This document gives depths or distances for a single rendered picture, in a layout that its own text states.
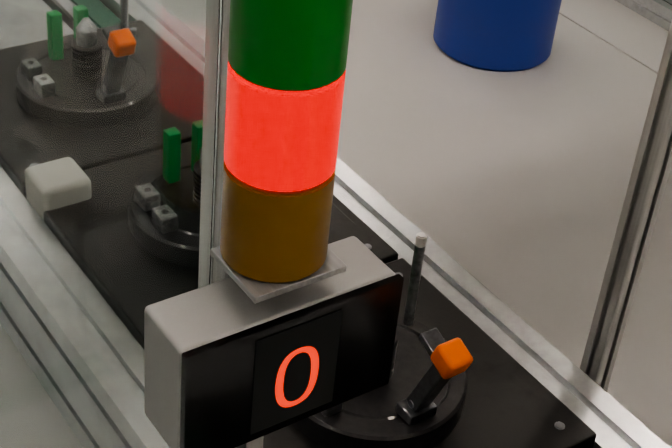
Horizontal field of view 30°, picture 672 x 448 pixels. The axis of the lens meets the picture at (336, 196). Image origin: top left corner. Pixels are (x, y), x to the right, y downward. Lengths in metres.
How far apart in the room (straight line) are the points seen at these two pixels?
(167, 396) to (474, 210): 0.79
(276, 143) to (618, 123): 1.06
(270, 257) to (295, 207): 0.03
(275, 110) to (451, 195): 0.85
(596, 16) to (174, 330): 1.30
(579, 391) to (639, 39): 0.85
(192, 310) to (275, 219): 0.07
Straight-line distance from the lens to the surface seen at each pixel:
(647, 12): 1.83
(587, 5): 1.83
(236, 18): 0.51
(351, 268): 0.61
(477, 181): 1.39
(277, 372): 0.60
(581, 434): 0.95
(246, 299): 0.59
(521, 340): 1.03
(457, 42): 1.61
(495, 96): 1.56
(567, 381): 1.00
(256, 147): 0.53
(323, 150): 0.53
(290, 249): 0.56
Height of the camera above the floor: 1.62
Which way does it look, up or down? 35 degrees down
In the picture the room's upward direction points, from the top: 6 degrees clockwise
